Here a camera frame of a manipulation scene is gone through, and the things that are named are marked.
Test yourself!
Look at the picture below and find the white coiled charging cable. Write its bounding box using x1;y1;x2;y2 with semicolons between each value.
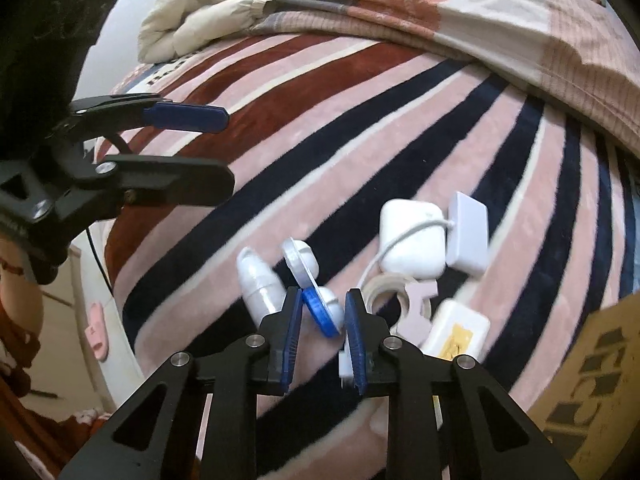
338;216;457;380

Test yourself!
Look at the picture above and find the striped pink bed blanket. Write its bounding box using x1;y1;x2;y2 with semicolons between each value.
104;35;639;408

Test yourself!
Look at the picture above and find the white soap bar package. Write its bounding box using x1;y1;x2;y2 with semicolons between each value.
420;299;490;361

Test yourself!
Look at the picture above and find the white earbuds case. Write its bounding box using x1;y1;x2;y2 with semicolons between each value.
380;198;446;281

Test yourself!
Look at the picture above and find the white power adapter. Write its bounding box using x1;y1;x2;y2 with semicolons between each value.
446;192;489;278

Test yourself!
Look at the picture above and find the cream folded blanket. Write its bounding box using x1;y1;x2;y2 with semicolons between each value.
138;0;270;64

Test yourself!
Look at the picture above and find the white blue contact lens case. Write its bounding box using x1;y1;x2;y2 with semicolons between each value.
281;238;344;338

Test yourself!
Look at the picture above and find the person's left hand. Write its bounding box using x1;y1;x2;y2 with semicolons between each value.
1;238;44;337

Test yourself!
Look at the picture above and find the open cardboard box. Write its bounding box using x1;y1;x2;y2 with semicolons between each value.
529;294;640;480

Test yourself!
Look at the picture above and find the pink slipper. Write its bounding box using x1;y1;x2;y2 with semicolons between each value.
85;302;110;362

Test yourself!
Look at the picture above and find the striped folded duvet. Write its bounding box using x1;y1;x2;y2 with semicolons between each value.
254;0;639;152

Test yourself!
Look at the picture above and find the white eye drop bottle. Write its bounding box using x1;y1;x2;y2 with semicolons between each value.
236;247;286;327

